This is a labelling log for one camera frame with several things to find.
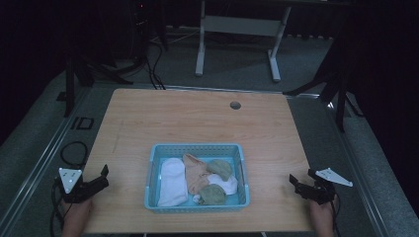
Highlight green sock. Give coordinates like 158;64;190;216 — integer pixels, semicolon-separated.
198;184;227;206
206;158;234;183

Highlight black cables on floor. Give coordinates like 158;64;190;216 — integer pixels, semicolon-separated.
143;41;167;91

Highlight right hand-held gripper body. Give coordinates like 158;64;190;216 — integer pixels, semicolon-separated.
294;167;354;205

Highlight person's right hand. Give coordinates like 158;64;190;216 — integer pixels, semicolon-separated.
308;198;336;237

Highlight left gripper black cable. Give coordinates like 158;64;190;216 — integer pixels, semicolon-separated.
48;177;67;237

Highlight white floor cable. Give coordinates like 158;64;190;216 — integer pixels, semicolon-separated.
148;29;201;45

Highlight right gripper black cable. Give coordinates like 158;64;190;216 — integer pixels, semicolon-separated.
330;193;342;237

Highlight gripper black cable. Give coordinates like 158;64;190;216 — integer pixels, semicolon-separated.
330;193;342;237
48;177;67;237

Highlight beige sock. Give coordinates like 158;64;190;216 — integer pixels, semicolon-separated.
182;153;212;196

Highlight black tripod stand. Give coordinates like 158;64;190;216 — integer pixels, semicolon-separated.
56;45;135;119
284;19;366;134

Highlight blue plastic basket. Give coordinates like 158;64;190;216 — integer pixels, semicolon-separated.
143;142;251;214

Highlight dark equipment tower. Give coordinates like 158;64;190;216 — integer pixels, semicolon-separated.
128;0;150;65

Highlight white metal table frame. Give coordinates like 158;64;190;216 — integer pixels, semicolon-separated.
194;0;293;83

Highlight short white sock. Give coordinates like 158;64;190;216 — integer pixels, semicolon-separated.
192;173;239;203

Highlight person's left hand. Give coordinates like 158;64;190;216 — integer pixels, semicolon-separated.
60;197;94;237

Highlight long white sock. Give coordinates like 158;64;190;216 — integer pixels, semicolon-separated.
156;157;189;208

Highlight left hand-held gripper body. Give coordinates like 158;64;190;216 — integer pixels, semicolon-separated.
57;167;100;204

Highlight black looped floor cable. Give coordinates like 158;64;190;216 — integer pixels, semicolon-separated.
59;140;90;170

